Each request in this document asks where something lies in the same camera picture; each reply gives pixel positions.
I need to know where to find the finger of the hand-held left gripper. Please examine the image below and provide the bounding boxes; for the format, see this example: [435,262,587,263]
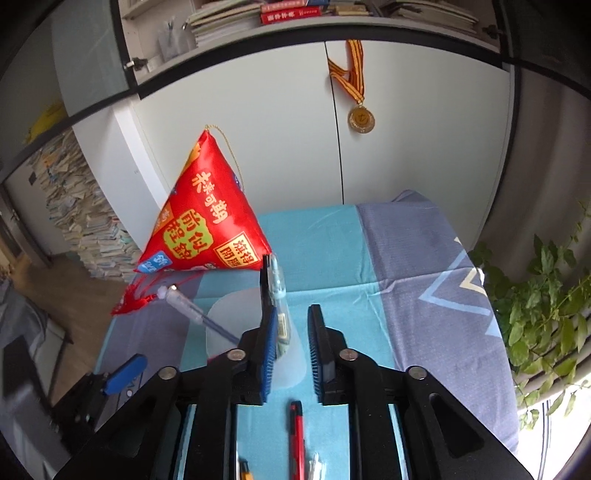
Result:
[82,353,148,416]

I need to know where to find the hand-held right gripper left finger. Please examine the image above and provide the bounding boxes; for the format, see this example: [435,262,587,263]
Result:
[54,308,280,480]

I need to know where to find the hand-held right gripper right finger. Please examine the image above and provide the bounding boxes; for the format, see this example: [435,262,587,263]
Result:
[307,304,535,480]

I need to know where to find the translucent white plastic cup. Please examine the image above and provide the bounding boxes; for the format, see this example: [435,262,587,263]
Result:
[204,287,308,394]

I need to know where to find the pile of pens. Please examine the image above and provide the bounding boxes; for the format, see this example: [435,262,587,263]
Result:
[237,400,325,480]

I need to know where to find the clear pen with label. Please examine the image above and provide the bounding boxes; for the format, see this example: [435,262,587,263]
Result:
[270,252,293,359]

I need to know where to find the clear pen with blue ink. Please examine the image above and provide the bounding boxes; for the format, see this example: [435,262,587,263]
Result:
[158,285,242,346]

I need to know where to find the red tassel charm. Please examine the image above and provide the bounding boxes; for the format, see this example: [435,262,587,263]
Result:
[111,272,205,317]

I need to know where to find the grey sofa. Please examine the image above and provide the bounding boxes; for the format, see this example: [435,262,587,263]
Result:
[0,277,75,370]

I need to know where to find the blue grey patterned tablecloth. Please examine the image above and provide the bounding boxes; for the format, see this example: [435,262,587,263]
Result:
[95,189,520,480]

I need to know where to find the tall stacks of old books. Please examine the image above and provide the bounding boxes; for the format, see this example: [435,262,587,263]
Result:
[28,129,142,280]

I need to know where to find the red triangular satin pouch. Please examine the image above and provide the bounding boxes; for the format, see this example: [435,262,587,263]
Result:
[134,124,274,274]

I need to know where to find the dark brown door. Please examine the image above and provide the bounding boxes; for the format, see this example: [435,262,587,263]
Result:
[0,184,52,269]

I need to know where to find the white bookcase cabinet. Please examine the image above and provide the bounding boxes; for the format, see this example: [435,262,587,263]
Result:
[50,0,519,278]

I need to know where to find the green leafy plant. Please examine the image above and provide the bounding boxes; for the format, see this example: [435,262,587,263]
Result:
[468,198,591,433]

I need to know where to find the gold medal with striped ribbon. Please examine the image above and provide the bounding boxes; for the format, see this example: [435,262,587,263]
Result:
[327,39,376,135]

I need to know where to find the yellow plush toy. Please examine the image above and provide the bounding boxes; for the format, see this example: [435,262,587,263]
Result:
[23,102,68,144]

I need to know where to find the grey curtain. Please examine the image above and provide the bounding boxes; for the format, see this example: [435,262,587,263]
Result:
[480,60,591,278]

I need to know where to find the glass cabinet door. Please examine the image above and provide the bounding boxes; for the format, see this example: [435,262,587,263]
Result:
[46,0,140,121]
[490,0,591,101]

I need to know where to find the clear pen holder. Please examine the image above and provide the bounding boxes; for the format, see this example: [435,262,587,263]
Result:
[156,17,195,62]

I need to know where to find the stack of white books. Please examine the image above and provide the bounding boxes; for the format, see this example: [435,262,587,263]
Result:
[186,2,269,48]

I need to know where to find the stack of red books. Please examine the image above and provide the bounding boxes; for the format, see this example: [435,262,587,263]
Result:
[259,0,331,25]

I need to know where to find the wide stack of magazines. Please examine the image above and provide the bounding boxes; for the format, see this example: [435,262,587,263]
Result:
[382,0,482,36]

